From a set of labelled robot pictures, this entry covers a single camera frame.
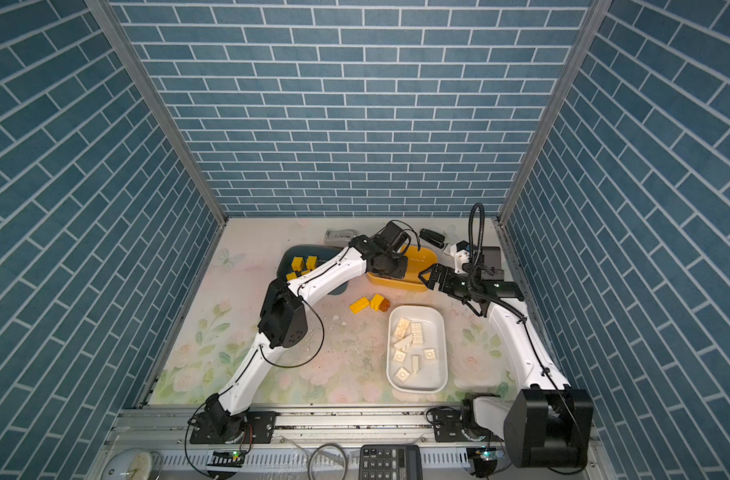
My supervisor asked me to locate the yellow brown lego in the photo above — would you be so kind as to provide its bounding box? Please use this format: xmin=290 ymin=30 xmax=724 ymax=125
xmin=370 ymin=294 xmax=391 ymax=312

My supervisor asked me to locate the yellow 2x4 lego brick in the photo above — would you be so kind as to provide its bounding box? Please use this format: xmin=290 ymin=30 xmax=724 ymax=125
xmin=349 ymin=297 xmax=371 ymax=314

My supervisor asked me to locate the white 2x4 lego brick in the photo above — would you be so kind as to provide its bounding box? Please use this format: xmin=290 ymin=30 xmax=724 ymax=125
xmin=410 ymin=322 xmax=424 ymax=345

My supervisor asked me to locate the cream 2x4 lego brick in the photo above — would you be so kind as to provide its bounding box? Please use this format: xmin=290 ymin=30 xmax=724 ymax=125
xmin=394 ymin=318 xmax=411 ymax=340

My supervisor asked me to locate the yellow square lego brick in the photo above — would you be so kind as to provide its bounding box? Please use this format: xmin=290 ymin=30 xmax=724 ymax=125
xmin=291 ymin=256 xmax=305 ymax=272

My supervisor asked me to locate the cream lego brick front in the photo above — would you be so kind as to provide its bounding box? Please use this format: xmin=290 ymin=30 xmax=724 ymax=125
xmin=394 ymin=367 xmax=411 ymax=383

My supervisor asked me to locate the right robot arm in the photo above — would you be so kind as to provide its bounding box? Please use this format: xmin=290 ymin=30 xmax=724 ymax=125
xmin=419 ymin=203 xmax=594 ymax=475

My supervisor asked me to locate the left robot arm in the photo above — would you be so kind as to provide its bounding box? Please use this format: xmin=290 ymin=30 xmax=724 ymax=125
xmin=186 ymin=220 xmax=418 ymax=445

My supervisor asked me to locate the yellow plastic bin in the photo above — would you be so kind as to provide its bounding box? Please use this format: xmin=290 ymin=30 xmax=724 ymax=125
xmin=367 ymin=245 xmax=437 ymax=292

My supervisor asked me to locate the black stapler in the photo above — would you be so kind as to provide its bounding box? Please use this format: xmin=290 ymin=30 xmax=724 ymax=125
xmin=419 ymin=228 xmax=446 ymax=249

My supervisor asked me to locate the grey tape dispenser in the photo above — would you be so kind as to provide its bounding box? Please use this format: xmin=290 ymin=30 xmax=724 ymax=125
xmin=324 ymin=229 xmax=359 ymax=249

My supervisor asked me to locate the white plastic bin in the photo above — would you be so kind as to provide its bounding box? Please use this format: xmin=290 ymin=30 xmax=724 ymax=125
xmin=386 ymin=305 xmax=449 ymax=395

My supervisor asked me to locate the dark teal plastic bin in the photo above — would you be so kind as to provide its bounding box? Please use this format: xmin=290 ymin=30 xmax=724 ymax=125
xmin=277 ymin=244 xmax=341 ymax=280

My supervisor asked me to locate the black calculator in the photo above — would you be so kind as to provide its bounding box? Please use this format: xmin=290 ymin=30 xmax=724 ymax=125
xmin=358 ymin=444 xmax=423 ymax=480

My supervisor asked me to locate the white round clock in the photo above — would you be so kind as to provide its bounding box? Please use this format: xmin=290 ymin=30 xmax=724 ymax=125
xmin=101 ymin=448 xmax=160 ymax=480

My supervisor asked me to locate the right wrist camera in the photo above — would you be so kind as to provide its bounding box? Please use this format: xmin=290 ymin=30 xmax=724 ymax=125
xmin=444 ymin=241 xmax=471 ymax=274

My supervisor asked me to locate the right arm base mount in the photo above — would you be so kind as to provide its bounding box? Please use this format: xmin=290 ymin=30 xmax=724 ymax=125
xmin=425 ymin=406 xmax=500 ymax=443

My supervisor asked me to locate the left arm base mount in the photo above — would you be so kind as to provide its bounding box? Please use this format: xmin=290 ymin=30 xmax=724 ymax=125
xmin=188 ymin=411 xmax=278 ymax=445

